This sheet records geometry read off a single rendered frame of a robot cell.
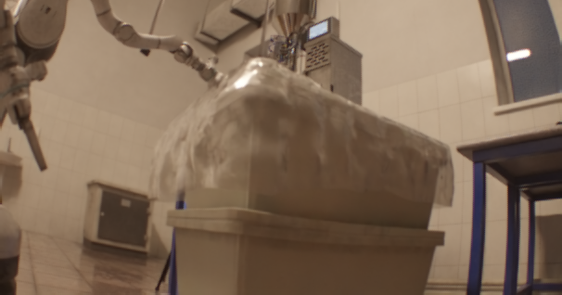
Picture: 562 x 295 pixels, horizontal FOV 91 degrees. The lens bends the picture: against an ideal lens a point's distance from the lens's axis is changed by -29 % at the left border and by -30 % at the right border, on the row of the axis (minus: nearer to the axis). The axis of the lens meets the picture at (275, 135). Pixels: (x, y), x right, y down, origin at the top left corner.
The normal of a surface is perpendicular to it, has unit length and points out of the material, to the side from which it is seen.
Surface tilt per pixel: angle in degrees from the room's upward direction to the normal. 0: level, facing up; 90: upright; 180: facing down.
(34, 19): 90
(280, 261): 96
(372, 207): 96
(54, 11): 89
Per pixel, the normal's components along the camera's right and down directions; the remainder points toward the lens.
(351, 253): 0.51, -0.09
